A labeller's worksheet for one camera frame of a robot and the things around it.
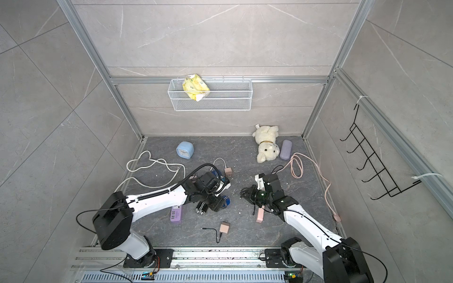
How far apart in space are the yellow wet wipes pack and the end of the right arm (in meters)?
0.53

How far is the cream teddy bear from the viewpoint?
1056mm

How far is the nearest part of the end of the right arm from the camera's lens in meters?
0.60

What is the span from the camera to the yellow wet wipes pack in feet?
2.87

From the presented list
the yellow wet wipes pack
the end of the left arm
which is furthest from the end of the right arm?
the yellow wet wipes pack

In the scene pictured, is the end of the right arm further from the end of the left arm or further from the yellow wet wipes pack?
the yellow wet wipes pack
